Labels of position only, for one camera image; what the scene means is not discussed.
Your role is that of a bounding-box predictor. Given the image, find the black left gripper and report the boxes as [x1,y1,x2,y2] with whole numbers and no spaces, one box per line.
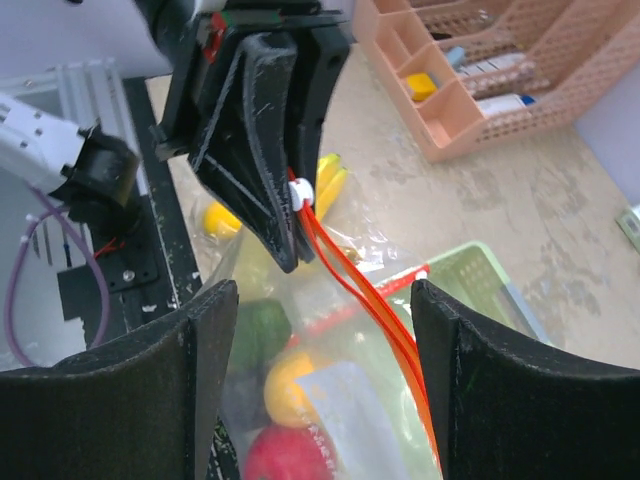
[149,1,350,273]

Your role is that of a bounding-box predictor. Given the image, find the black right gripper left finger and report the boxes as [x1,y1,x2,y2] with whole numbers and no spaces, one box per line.
[1,280,238,479]

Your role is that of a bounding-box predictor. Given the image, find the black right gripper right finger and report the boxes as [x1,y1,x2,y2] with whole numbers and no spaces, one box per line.
[411,280,639,479]

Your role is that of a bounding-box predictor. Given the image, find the yellow banana bunch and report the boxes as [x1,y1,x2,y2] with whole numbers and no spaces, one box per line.
[315,153,349,220]

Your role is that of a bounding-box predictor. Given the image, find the red apple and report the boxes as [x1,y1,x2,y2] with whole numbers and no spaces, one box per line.
[242,424,337,479]

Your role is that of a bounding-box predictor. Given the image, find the orange fruit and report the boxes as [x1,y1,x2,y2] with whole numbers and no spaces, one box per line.
[263,349,330,428]

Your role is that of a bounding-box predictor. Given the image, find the green orange mango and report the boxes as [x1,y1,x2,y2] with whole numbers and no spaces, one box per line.
[228,298,292,374]

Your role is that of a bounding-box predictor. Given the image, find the yellow mango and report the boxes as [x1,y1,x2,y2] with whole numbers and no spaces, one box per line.
[202,202,242,240]

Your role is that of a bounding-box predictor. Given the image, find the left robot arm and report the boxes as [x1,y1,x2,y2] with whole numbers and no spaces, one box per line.
[1,1,350,479]

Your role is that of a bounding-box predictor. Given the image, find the yellow block in organizer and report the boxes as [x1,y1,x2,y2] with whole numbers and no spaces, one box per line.
[404,72,438,102]

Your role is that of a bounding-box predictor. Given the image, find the pale green plastic basket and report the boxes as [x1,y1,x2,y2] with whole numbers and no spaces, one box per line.
[371,241,550,343]

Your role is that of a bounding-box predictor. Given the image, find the pink desk file organizer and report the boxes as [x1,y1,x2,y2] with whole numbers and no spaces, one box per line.
[352,1,639,162]

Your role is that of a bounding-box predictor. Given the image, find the white blue items in organizer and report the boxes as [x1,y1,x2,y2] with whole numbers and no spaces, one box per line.
[445,46,537,117]

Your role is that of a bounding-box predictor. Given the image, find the small white green box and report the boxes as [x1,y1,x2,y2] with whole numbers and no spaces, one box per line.
[616,204,640,253]

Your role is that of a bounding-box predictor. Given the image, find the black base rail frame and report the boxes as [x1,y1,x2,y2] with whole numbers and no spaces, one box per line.
[55,60,201,342]

